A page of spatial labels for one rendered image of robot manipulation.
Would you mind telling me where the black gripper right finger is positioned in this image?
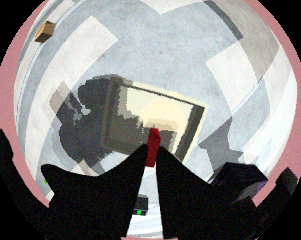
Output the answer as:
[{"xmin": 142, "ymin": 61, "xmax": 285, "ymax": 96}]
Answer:
[{"xmin": 155, "ymin": 147, "xmax": 259, "ymax": 240}]

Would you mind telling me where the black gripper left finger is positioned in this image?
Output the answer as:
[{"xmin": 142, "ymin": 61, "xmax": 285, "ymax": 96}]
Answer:
[{"xmin": 41, "ymin": 144, "xmax": 149, "ymax": 237}]

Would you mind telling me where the red fuse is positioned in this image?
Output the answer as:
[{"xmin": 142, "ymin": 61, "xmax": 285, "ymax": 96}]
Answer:
[{"xmin": 145, "ymin": 124, "xmax": 161, "ymax": 167}]

